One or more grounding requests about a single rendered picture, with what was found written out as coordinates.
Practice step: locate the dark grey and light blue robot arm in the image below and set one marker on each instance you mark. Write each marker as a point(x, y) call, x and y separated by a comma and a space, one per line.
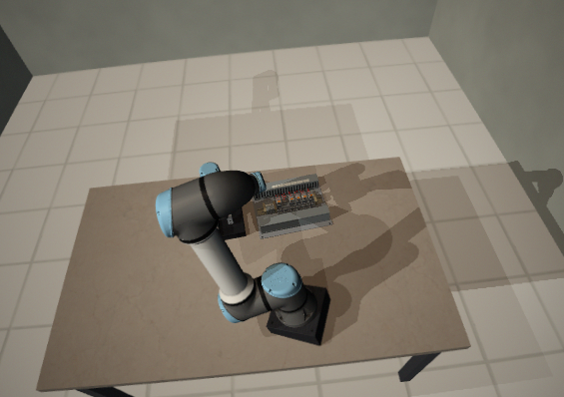
point(190, 212)

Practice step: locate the grey relay panel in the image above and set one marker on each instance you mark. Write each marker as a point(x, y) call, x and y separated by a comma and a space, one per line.
point(273, 220)

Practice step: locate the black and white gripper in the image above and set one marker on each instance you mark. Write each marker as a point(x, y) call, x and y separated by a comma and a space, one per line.
point(229, 218)

